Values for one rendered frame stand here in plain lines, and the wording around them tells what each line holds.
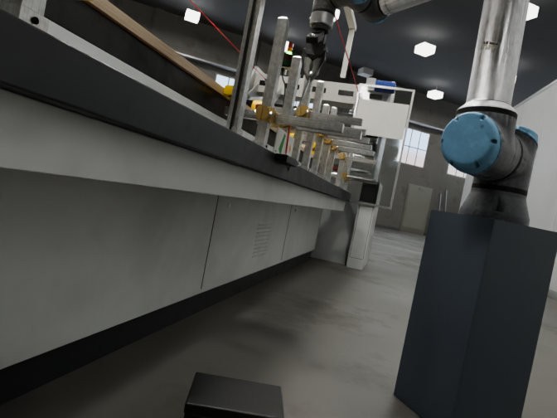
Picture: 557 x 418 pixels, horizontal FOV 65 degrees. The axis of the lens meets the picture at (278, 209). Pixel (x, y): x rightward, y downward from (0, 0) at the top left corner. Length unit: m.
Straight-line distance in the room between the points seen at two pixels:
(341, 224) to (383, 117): 1.11
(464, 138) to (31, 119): 0.97
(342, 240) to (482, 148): 3.29
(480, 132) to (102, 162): 0.88
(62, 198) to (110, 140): 0.28
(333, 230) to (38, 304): 3.58
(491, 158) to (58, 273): 1.07
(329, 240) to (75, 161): 3.79
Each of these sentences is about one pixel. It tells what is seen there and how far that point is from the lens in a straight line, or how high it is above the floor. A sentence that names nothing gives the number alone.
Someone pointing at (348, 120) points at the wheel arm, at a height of 0.94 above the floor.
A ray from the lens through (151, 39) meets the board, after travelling 1.25.
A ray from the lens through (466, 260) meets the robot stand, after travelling 1.32.
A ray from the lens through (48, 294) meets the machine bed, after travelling 1.11.
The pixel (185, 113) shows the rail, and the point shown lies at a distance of 0.95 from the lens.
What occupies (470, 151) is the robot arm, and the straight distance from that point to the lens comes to 1.21.
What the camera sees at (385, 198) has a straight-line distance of 4.22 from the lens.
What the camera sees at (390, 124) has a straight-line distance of 4.30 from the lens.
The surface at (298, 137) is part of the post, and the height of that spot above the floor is 0.83.
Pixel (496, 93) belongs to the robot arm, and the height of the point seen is 0.92.
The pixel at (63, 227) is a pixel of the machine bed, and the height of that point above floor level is 0.39.
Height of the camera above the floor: 0.55
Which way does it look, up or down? 2 degrees down
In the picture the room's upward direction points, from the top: 11 degrees clockwise
